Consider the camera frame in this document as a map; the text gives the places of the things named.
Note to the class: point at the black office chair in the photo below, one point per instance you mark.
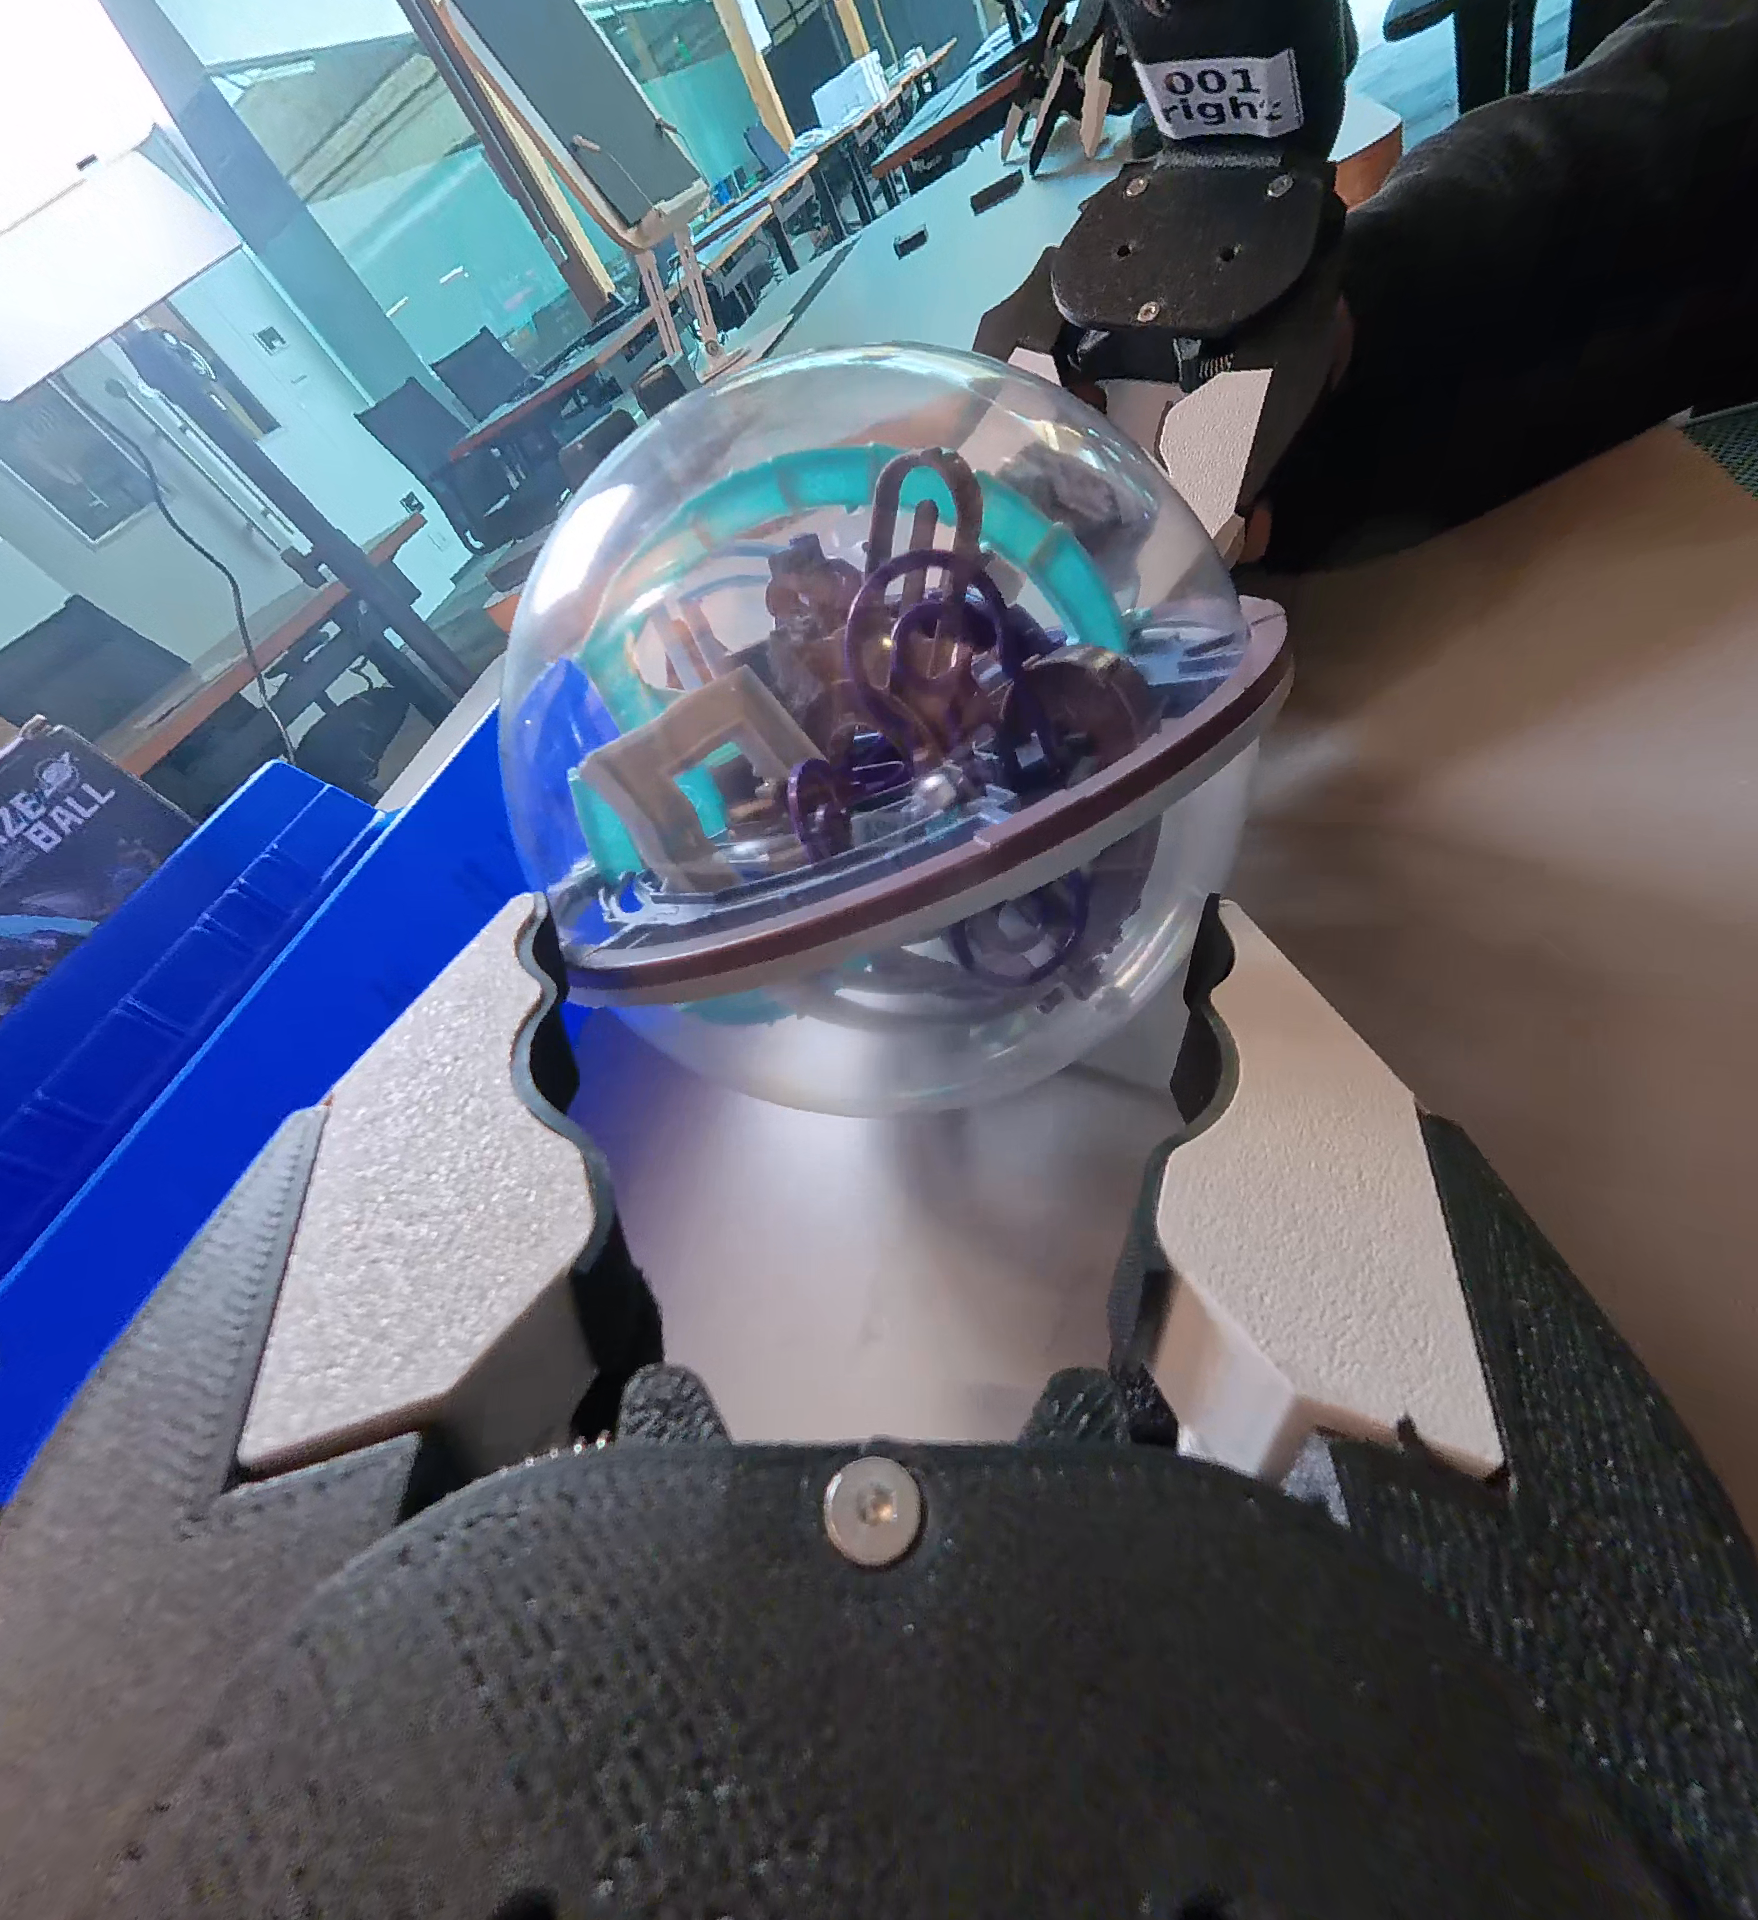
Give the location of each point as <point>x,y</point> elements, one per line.
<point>436,450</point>

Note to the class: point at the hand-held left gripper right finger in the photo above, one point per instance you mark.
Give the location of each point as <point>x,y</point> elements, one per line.
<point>1314,1215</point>

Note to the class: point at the bright studio light panel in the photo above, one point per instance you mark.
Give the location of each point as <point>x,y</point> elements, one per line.
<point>54,225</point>

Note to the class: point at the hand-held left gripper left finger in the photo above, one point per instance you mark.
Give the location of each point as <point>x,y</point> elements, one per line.
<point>414,1200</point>

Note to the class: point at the person's right hand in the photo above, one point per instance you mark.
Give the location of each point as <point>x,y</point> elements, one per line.
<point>1249,533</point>

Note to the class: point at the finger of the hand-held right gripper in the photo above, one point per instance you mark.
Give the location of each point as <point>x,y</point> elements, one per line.
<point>1212,435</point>

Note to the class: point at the blue plastic bin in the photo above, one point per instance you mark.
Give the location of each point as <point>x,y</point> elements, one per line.
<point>144,1080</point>

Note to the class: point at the dark blue cardboard box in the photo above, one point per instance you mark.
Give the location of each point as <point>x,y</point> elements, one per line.
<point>24,900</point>

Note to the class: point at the clear maze ball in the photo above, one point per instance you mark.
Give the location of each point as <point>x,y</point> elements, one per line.
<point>818,495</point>

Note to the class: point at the person's right forearm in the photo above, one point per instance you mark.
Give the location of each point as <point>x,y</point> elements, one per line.
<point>1539,301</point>

